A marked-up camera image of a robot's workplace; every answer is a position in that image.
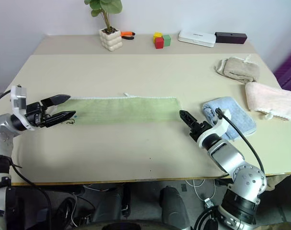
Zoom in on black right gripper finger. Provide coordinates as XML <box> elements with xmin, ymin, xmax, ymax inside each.
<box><xmin>179</xmin><ymin>110</ymin><xmax>198</xmax><ymax>125</ymax></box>
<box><xmin>179</xmin><ymin>112</ymin><xmax>194</xmax><ymax>131</ymax></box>

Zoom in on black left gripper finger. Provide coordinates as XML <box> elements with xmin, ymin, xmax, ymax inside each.
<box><xmin>43</xmin><ymin>110</ymin><xmax>77</xmax><ymax>128</ymax></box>
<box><xmin>41</xmin><ymin>94</ymin><xmax>72</xmax><ymax>107</ymax></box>

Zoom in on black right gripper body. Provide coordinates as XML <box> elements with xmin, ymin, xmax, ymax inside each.
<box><xmin>189</xmin><ymin>120</ymin><xmax>212</xmax><ymax>142</ymax></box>

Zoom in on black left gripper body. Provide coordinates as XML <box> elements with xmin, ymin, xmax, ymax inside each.
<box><xmin>25</xmin><ymin>101</ymin><xmax>56</xmax><ymax>128</ymax></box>

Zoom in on folded blue towel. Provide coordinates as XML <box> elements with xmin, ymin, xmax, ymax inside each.
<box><xmin>202</xmin><ymin>96</ymin><xmax>257</xmax><ymax>142</ymax></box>

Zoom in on long green towel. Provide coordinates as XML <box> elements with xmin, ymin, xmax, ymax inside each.
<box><xmin>52</xmin><ymin>92</ymin><xmax>182</xmax><ymax>126</ymax></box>

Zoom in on folded beige towel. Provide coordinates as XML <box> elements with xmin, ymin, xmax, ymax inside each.
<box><xmin>214</xmin><ymin>54</ymin><xmax>261</xmax><ymax>85</ymax></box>

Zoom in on folded pink towel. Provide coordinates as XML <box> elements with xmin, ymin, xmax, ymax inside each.
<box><xmin>245</xmin><ymin>81</ymin><xmax>291</xmax><ymax>121</ymax></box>

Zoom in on red cube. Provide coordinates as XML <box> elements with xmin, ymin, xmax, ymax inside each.
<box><xmin>155</xmin><ymin>36</ymin><xmax>165</xmax><ymax>50</ymax></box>

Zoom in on flat white box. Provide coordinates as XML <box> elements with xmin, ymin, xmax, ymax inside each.
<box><xmin>178</xmin><ymin>30</ymin><xmax>217</xmax><ymax>48</ymax></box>

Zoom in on cream bubble plant pot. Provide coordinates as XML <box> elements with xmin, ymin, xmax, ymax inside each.
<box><xmin>98</xmin><ymin>27</ymin><xmax>123</xmax><ymax>52</ymax></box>

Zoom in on dark grey rounded shape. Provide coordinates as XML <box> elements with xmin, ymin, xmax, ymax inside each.
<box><xmin>159</xmin><ymin>185</ymin><xmax>192</xmax><ymax>230</ymax></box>
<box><xmin>92</xmin><ymin>184</ymin><xmax>132</xmax><ymax>221</ymax></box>

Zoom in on dark purple box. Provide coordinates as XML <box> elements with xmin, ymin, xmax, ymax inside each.
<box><xmin>214</xmin><ymin>31</ymin><xmax>248</xmax><ymax>45</ymax></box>

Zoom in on green leafy plant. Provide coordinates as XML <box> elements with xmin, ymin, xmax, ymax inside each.
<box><xmin>84</xmin><ymin>0</ymin><xmax>123</xmax><ymax>33</ymax></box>

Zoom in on purple ribbed object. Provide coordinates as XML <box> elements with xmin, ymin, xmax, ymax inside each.
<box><xmin>274</xmin><ymin>46</ymin><xmax>291</xmax><ymax>90</ymax></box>

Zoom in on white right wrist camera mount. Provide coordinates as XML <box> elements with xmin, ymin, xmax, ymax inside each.
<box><xmin>196</xmin><ymin>108</ymin><xmax>233</xmax><ymax>150</ymax></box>

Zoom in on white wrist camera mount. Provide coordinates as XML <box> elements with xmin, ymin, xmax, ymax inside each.
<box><xmin>10</xmin><ymin>85</ymin><xmax>28</xmax><ymax>117</ymax></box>
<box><xmin>196</xmin><ymin>108</ymin><xmax>233</xmax><ymax>150</ymax></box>

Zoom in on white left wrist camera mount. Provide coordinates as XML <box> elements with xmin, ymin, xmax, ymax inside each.
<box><xmin>10</xmin><ymin>85</ymin><xmax>28</xmax><ymax>117</ymax></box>

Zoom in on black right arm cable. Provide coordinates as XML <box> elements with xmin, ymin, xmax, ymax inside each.
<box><xmin>215</xmin><ymin>107</ymin><xmax>266</xmax><ymax>174</ymax></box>

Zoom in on white thin cable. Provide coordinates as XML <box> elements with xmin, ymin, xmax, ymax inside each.
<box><xmin>183</xmin><ymin>178</ymin><xmax>217</xmax><ymax>202</ymax></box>

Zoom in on orange handled pliers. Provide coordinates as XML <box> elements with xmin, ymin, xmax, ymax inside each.
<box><xmin>120</xmin><ymin>31</ymin><xmax>136</xmax><ymax>40</ymax></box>

